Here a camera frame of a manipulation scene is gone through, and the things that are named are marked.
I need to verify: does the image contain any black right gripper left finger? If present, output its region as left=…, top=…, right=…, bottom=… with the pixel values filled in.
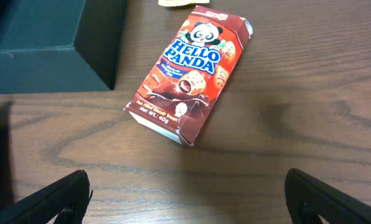
left=0, top=170, right=93, bottom=224

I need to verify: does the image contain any Hello Panda biscuit box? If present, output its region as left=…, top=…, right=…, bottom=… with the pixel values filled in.
left=124, top=6, right=253, bottom=146

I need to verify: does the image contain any yellow orange snack packet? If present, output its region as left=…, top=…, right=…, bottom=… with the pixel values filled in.
left=158, top=0, right=210, bottom=7

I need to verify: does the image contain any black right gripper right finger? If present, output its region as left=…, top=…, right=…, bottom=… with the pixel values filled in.
left=284, top=168, right=371, bottom=224

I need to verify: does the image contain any dark green open box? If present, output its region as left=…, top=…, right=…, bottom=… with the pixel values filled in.
left=0, top=0, right=128, bottom=94

